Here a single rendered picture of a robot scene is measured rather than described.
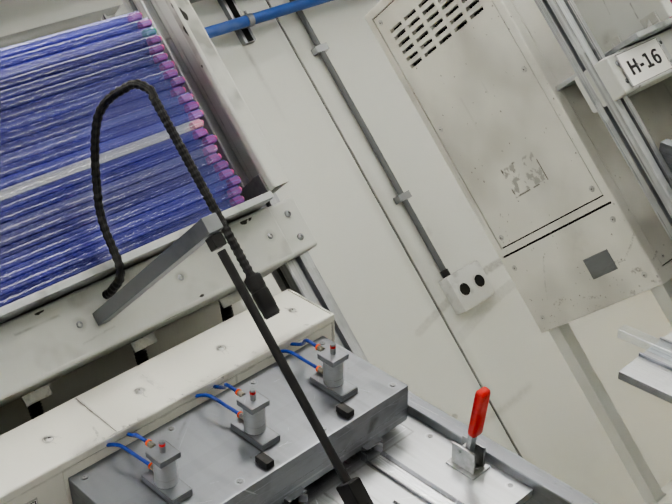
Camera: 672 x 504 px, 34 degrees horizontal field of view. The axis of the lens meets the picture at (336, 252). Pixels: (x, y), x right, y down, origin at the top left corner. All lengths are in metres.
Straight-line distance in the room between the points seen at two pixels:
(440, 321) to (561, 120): 1.47
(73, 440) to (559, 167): 1.14
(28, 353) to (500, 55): 1.13
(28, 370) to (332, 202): 2.18
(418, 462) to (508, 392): 2.24
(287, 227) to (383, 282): 1.93
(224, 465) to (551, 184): 1.08
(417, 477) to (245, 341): 0.24
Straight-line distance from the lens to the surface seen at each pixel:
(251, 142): 1.28
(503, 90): 2.01
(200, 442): 1.11
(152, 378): 1.17
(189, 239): 0.95
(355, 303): 3.16
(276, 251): 1.29
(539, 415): 3.46
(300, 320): 1.24
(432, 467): 1.17
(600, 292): 2.03
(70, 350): 1.16
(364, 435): 1.16
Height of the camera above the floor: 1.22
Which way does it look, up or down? 3 degrees up
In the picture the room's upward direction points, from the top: 29 degrees counter-clockwise
